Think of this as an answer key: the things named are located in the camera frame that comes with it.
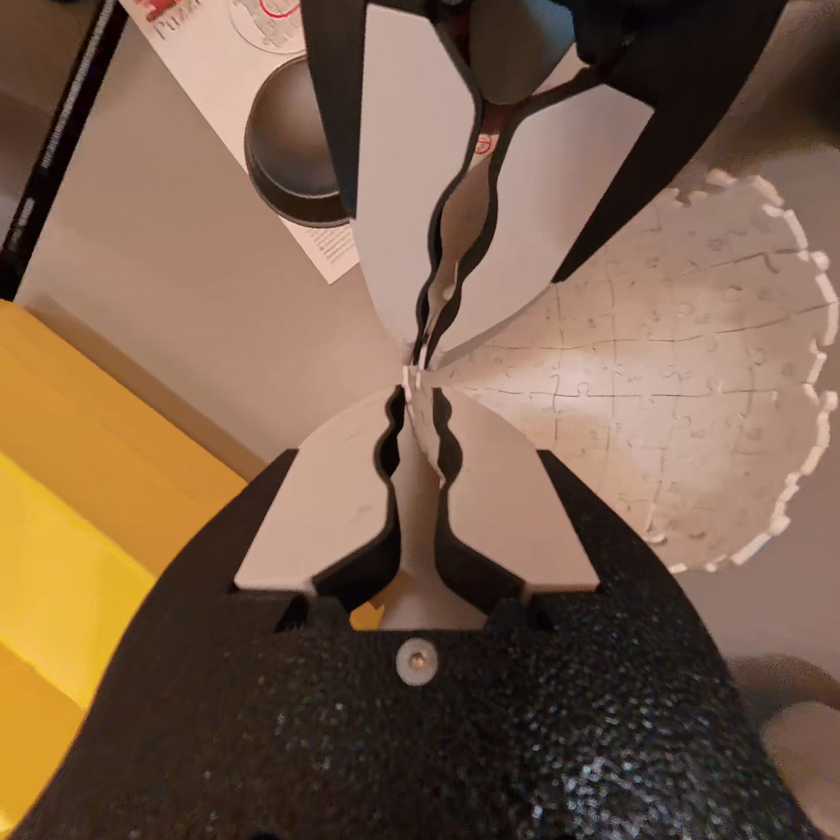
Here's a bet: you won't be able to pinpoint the stacked yellow plastic bins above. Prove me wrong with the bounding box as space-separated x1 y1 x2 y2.
0 298 388 840

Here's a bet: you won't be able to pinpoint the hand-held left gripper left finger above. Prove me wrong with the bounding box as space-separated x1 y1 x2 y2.
233 386 406 614

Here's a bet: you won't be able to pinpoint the white puzzle ball half shell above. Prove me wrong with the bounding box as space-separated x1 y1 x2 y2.
402 169 840 572

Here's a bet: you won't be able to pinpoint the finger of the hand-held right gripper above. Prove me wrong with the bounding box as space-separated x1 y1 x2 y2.
422 66 656 370
346 3 485 361

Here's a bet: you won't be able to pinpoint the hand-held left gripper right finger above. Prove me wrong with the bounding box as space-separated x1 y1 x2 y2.
430 387 599 618

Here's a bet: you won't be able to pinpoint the white puzzle instruction leaflet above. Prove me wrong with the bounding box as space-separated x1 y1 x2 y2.
118 0 362 286

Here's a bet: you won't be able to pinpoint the black table edge strip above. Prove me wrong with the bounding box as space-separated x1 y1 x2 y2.
0 0 129 301

